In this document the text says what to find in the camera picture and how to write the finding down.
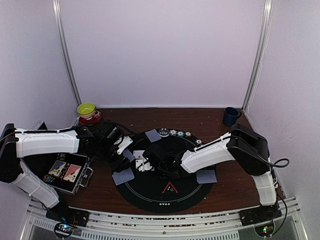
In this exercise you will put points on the red chip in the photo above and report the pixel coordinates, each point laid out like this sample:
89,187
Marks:
198,142
188,134

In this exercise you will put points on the aluminium poker case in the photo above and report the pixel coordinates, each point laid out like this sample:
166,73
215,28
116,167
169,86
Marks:
83,179

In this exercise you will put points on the green bowl on red saucer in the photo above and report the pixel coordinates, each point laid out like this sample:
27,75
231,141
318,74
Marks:
88,114

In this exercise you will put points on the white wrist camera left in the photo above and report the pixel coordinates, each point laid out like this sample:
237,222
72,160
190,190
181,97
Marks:
122,143

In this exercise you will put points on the blue card box in case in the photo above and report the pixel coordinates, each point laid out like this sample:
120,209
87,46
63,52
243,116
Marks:
56,169

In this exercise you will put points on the blue playing card deck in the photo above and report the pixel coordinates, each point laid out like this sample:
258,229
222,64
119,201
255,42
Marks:
127,154

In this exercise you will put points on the dark blue enamel mug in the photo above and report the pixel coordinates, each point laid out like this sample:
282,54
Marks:
230,116

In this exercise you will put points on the clear round dealer button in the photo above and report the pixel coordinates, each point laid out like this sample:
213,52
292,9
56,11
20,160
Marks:
164,132

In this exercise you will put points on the red card box in case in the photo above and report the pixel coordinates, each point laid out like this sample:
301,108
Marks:
72,173

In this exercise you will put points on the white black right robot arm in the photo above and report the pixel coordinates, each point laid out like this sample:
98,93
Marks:
241,144

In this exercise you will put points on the blue card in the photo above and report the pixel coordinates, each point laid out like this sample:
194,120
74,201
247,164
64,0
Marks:
206,176
153,135
123,176

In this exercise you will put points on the red black triangle marker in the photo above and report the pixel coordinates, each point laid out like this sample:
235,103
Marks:
170,189

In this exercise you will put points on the round black poker mat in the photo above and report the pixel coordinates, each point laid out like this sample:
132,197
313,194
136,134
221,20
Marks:
145,190

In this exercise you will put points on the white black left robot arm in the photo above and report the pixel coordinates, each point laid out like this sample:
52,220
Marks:
20,163

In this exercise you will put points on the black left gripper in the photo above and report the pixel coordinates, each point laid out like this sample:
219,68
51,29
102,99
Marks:
118,165

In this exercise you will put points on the aluminium front rail frame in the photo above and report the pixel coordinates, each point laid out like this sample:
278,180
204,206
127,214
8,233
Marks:
223,225

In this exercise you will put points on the blue white chip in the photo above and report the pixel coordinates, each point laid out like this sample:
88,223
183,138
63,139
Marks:
173,132

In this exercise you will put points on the ace of diamonds card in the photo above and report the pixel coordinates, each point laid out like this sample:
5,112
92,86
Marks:
138,154

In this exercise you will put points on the green chip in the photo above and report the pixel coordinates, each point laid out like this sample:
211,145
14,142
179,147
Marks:
180,134

